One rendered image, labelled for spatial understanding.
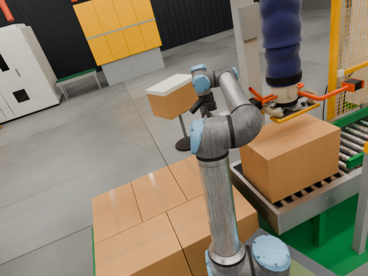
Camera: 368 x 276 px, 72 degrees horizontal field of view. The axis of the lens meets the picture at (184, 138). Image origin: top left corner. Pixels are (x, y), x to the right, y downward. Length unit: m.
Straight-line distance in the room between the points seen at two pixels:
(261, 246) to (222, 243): 0.19
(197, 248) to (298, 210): 0.75
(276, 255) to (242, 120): 0.58
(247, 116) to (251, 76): 2.03
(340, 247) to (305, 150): 0.93
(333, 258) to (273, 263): 1.35
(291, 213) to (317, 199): 0.22
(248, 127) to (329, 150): 1.33
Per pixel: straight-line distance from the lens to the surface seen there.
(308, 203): 2.00
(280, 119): 1.76
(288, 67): 1.73
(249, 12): 2.70
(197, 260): 2.02
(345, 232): 2.62
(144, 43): 8.82
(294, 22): 1.67
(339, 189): 2.16
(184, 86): 3.45
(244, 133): 0.82
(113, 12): 8.67
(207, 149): 0.82
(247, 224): 2.01
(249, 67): 2.83
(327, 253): 2.46
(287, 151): 1.82
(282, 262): 1.15
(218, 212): 0.96
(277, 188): 1.95
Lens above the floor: 2.00
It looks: 29 degrees down
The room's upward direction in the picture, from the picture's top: 16 degrees counter-clockwise
